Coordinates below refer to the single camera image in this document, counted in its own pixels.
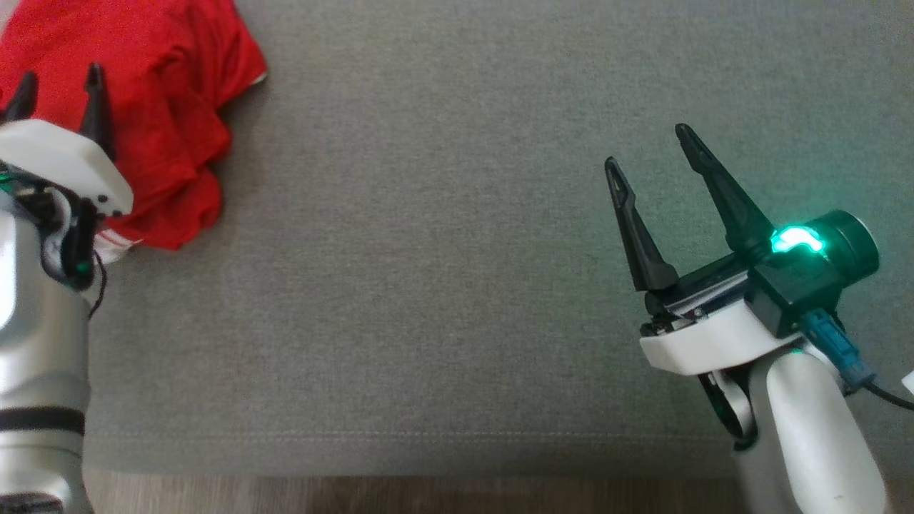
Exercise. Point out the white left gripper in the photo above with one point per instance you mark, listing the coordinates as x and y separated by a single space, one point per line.
64 160

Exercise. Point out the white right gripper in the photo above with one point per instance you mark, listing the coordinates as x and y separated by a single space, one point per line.
707 343

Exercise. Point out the red jersey with striped trim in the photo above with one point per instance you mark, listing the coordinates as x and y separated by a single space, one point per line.
157 107

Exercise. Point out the grey sofa seat cushion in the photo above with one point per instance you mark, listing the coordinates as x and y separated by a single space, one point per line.
428 250

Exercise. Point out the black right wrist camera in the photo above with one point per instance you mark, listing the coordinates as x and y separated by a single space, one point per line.
792 293

